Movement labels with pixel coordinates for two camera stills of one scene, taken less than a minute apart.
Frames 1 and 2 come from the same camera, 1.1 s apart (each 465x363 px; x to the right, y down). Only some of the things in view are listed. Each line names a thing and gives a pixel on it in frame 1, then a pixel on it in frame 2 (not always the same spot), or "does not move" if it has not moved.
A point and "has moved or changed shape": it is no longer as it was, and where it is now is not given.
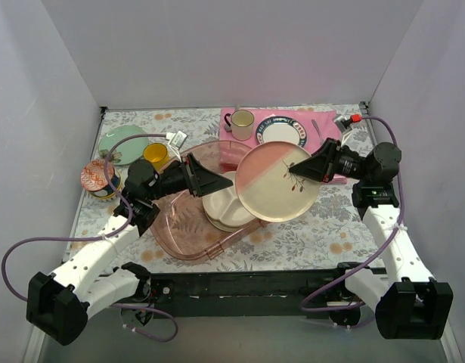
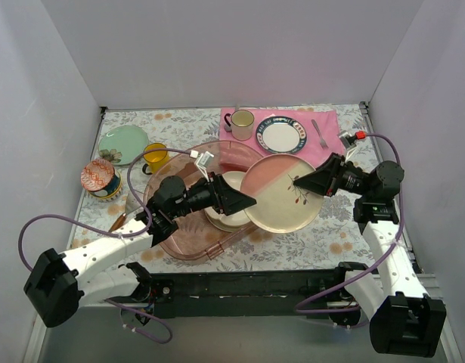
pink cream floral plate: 268,188 has moved or changed shape
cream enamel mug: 242,124 does not move
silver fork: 316,128 does not move
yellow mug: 156,153 does not move
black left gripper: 191,175 to 218,193
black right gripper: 332,161 to 335,175
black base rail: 243,293 does not move
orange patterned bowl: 93,175 does not move
